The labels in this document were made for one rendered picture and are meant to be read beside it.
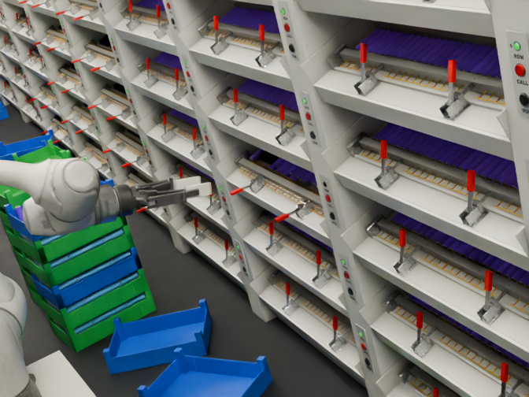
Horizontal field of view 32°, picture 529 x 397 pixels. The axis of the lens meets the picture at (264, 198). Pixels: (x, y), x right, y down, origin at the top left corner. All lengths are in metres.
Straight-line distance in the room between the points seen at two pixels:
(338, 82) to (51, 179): 0.63
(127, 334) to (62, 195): 1.10
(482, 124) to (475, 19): 0.18
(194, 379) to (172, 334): 0.30
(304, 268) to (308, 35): 0.76
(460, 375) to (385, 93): 0.59
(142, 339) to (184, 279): 0.38
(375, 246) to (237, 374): 0.76
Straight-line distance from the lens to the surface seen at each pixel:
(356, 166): 1.91
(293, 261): 2.46
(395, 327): 2.07
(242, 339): 2.77
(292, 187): 2.32
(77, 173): 1.94
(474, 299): 1.74
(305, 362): 2.59
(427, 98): 1.61
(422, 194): 1.72
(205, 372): 2.67
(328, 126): 1.92
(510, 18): 1.30
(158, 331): 2.96
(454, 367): 1.91
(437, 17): 1.45
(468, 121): 1.48
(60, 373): 2.42
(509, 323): 1.66
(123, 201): 2.16
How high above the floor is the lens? 1.38
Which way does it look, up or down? 22 degrees down
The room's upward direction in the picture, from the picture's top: 15 degrees counter-clockwise
